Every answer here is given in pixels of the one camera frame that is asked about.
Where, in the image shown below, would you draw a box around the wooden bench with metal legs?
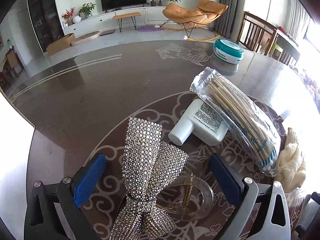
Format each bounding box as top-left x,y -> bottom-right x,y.
112,12 -> 142,32

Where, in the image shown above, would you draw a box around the red flower arrangement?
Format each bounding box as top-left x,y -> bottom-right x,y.
61,7 -> 75,26

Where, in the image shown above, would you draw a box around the dark wooden slatted chair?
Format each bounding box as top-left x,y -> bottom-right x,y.
236,11 -> 278,57

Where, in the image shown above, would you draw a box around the dark glass display cabinet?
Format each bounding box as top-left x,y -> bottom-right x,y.
26,0 -> 65,53

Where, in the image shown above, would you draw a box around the white plastic bottle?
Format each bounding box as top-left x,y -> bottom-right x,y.
167,98 -> 229,147

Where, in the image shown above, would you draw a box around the orange rocking chair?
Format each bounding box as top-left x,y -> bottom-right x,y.
160,0 -> 229,42

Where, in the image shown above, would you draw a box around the purple floor mat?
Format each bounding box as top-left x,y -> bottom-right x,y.
137,24 -> 164,32

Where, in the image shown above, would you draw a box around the rhinestone bow hair clip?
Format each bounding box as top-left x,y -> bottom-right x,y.
109,117 -> 215,240

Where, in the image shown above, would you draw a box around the white low media cabinet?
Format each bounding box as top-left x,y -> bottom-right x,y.
62,4 -> 173,37

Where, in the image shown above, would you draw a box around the bushy green potted plant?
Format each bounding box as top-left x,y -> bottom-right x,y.
78,2 -> 96,18

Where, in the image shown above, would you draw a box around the cream knitted glove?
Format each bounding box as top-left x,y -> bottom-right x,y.
274,127 -> 307,194

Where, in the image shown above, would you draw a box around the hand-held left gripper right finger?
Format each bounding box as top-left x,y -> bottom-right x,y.
209,153 -> 292,240

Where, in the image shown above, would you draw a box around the grey curtain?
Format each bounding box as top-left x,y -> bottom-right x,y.
205,0 -> 248,38

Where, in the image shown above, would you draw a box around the bag of wooden chopsticks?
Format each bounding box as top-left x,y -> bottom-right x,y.
189,66 -> 282,178

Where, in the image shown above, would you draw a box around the beige pet bed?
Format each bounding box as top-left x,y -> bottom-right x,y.
71,30 -> 101,47

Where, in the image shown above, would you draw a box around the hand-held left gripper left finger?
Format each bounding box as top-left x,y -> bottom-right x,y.
24,153 -> 108,240

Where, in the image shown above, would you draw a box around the white cardboard container box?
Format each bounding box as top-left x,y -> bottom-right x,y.
0,87 -> 35,198

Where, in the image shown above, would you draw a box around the teal round jar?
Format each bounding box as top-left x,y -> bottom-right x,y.
213,39 -> 244,64

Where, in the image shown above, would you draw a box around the open cardboard box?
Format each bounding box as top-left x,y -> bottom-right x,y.
46,33 -> 76,55

